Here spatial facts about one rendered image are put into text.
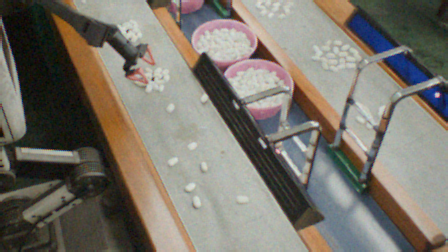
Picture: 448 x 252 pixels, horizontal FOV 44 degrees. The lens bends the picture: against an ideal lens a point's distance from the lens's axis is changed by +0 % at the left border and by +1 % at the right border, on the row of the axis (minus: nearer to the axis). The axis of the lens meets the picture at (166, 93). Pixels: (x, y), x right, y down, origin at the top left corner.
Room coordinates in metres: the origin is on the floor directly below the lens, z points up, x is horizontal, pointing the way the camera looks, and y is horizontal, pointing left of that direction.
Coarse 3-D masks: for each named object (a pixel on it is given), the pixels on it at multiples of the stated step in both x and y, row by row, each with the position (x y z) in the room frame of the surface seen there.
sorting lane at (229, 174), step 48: (96, 0) 2.11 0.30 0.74; (144, 0) 2.09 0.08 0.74; (144, 96) 1.48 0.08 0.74; (192, 96) 1.46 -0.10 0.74; (144, 144) 1.24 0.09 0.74; (192, 192) 1.03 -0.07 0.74; (240, 192) 1.02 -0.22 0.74; (192, 240) 0.86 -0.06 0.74; (240, 240) 0.85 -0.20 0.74; (288, 240) 0.84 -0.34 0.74
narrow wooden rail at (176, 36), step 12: (156, 12) 1.97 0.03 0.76; (168, 24) 1.88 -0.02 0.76; (168, 36) 1.82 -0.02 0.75; (180, 36) 1.79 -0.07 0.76; (180, 48) 1.72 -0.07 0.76; (192, 48) 1.71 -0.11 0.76; (192, 60) 1.64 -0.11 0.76; (312, 228) 0.87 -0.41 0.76; (312, 240) 0.83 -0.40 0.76; (324, 240) 0.83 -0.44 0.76
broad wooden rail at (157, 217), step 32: (64, 0) 2.09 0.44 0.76; (64, 32) 1.86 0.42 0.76; (96, 64) 1.64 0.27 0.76; (96, 96) 1.46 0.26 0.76; (96, 128) 1.41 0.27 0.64; (128, 128) 1.30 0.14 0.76; (128, 160) 1.15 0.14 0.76; (128, 192) 1.03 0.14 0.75; (160, 192) 1.02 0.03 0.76; (160, 224) 0.90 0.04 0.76
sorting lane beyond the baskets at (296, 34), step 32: (256, 0) 2.05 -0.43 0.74; (288, 0) 2.04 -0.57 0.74; (288, 32) 1.81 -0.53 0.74; (320, 32) 1.80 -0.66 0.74; (320, 64) 1.61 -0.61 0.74; (384, 96) 1.42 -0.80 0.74; (352, 128) 1.27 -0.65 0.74; (416, 128) 1.25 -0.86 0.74; (384, 160) 1.12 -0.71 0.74; (416, 160) 1.12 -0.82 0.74; (416, 192) 0.99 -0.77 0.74
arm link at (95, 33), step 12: (24, 0) 1.67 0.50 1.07; (36, 0) 1.63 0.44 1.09; (48, 0) 1.60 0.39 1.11; (60, 0) 1.61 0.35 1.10; (60, 12) 1.54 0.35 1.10; (72, 12) 1.52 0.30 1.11; (72, 24) 1.49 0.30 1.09; (84, 24) 1.46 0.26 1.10; (96, 24) 1.44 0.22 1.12; (84, 36) 1.43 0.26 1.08; (96, 36) 1.42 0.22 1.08
